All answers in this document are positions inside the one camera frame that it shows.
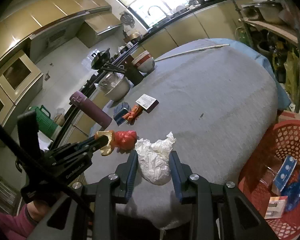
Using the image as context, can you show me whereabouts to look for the steel pot on shelf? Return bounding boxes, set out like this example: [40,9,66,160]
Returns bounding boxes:
[255,0,284,25]

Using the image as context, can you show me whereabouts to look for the dark chopstick holder cup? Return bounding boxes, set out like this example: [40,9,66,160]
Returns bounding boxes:
[124,67,143,86]

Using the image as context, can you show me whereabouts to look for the blue foil packet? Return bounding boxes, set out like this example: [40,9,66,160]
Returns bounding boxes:
[113,102,130,126]

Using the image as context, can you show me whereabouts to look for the blue white medicine box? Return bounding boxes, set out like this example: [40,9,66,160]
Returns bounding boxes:
[271,155,297,196]

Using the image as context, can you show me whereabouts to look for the orange tied wrapper bundle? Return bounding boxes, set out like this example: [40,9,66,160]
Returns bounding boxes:
[123,104,143,125]

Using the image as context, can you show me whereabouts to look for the stacked red white bowls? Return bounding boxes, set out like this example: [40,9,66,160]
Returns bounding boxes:
[132,50,155,73]

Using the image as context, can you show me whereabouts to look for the red plastic basket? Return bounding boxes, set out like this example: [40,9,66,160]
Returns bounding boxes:
[238,111,300,239]

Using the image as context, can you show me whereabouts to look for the red plastic bag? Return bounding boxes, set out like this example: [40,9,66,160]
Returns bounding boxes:
[114,130,138,151]

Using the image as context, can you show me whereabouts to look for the white paper ball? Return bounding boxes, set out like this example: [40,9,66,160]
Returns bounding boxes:
[135,132,176,186]

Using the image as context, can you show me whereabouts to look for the black wok on stove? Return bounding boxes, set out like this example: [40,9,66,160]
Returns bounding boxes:
[91,48,110,70]

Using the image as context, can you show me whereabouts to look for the green thermos jug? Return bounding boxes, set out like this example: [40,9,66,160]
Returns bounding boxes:
[28,105,62,141]

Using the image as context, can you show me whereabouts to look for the white cardboard box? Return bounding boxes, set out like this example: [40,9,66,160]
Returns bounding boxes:
[136,94,159,113]

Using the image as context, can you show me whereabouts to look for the blue plastic bag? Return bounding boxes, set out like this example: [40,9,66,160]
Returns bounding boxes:
[282,172,300,212]

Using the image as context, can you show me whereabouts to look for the metal shelf rack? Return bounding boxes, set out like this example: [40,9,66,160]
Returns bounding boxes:
[230,0,300,113]

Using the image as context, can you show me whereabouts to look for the white stick on table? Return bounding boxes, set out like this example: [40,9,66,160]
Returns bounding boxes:
[154,43,230,62]

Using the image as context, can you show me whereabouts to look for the steel bowl with plastic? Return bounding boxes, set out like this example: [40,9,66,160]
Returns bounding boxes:
[95,72,130,102]

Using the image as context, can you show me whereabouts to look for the person left hand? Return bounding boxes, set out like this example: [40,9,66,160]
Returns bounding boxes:
[24,201,51,225]

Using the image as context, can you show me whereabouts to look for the purple thermos bottle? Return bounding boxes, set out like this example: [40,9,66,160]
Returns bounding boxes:
[70,91,112,129]

